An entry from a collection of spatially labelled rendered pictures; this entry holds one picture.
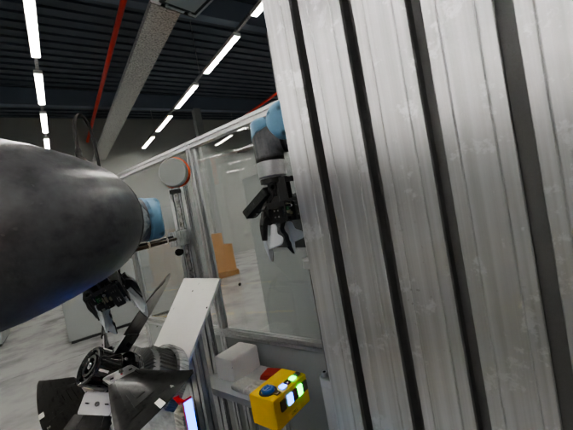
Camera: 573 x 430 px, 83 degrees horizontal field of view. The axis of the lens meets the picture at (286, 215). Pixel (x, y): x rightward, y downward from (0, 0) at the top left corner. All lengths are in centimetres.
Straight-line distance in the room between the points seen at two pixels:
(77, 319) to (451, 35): 663
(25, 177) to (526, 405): 31
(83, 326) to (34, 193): 653
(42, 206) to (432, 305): 24
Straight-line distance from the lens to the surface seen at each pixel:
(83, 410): 129
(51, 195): 22
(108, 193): 25
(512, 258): 23
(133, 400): 107
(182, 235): 164
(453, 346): 26
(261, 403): 109
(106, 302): 79
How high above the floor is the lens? 160
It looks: 1 degrees down
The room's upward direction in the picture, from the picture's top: 10 degrees counter-clockwise
